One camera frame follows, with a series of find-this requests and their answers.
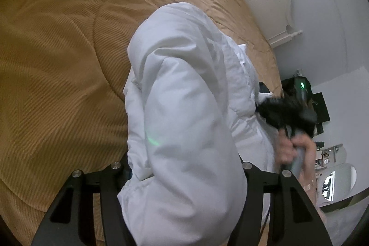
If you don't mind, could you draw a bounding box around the person's right hand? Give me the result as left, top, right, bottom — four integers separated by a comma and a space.
277, 135, 315, 177

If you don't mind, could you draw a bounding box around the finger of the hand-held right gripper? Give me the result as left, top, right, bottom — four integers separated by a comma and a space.
256, 98, 286, 128

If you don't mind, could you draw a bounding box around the person's right forearm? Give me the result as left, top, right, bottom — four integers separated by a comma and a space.
298, 152, 328, 223

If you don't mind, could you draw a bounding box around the black wall television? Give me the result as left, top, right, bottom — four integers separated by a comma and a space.
310, 92, 331, 136

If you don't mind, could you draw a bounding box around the white puffer jacket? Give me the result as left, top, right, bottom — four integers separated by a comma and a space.
117, 2, 284, 246

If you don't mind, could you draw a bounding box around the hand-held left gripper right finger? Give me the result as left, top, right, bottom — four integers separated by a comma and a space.
231, 155, 332, 246

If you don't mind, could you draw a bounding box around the tan quilted bedspread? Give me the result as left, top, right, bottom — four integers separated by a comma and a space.
0, 0, 284, 241

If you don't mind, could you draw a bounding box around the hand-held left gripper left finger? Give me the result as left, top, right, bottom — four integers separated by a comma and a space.
31, 154, 134, 246

